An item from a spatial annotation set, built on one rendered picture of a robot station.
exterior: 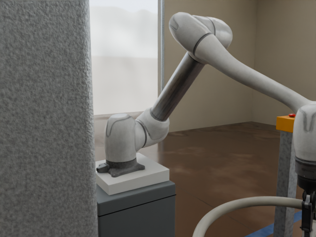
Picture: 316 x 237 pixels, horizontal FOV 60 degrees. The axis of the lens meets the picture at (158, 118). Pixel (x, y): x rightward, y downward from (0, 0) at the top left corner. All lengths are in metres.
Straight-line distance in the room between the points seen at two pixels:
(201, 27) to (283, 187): 1.17
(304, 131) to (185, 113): 5.79
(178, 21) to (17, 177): 0.94
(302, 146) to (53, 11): 0.79
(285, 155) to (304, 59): 5.73
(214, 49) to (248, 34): 7.07
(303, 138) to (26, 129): 0.78
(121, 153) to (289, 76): 6.57
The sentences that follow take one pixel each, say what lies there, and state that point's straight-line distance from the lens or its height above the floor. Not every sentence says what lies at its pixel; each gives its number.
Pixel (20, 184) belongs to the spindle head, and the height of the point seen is 1.26.
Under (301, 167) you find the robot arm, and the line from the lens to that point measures 0.92.
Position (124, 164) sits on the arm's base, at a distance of 1.34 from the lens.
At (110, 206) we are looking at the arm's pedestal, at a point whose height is 0.77.
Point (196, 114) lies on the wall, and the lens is 6.81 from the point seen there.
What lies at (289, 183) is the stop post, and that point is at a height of 0.69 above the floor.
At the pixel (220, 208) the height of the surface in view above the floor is 0.91.
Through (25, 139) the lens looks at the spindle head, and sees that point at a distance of 0.20.
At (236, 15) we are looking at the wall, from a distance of 7.75.
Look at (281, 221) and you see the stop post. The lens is 1.94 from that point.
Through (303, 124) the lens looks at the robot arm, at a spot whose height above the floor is 1.19.
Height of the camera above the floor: 1.33
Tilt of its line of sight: 9 degrees down
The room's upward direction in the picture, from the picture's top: straight up
